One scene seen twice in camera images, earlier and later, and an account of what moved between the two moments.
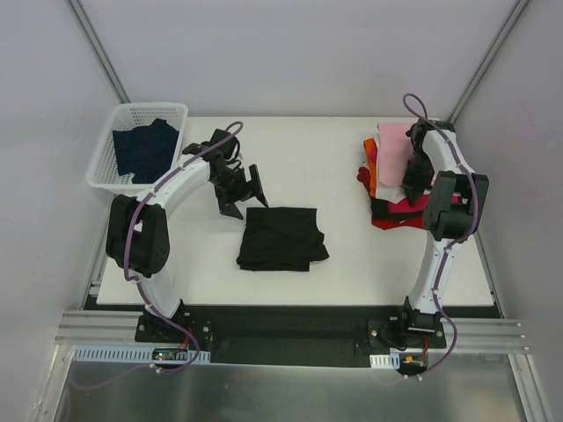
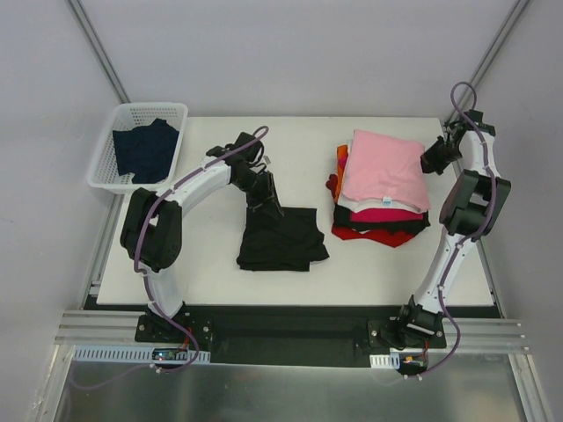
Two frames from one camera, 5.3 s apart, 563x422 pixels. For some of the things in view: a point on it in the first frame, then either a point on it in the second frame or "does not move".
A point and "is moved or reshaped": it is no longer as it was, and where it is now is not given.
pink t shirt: [395, 151] is moved or reshaped
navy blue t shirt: [146, 150] does not move
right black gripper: [416, 184] → [432, 158]
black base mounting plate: [296, 336] does not move
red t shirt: [383, 223] → [381, 236]
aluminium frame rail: [501, 336] does not move
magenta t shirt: [404, 207] → [381, 214]
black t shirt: [281, 239] does not move
